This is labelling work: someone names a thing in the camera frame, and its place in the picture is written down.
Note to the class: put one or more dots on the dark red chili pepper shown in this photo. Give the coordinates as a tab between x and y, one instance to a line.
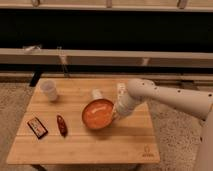
62	126

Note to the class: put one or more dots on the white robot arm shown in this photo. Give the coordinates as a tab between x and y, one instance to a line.
195	103

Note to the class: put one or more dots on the white metal rail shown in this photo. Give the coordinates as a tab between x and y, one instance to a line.
32	55

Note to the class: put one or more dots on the orange ceramic bowl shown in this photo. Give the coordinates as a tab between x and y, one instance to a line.
98	114

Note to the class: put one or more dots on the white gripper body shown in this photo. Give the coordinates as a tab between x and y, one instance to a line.
125	104

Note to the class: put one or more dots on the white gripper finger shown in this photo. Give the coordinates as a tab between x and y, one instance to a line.
96	94

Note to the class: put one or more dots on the small dark snack box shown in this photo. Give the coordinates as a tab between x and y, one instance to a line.
37	127

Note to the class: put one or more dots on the wooden folding table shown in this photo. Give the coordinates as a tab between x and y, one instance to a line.
129	141

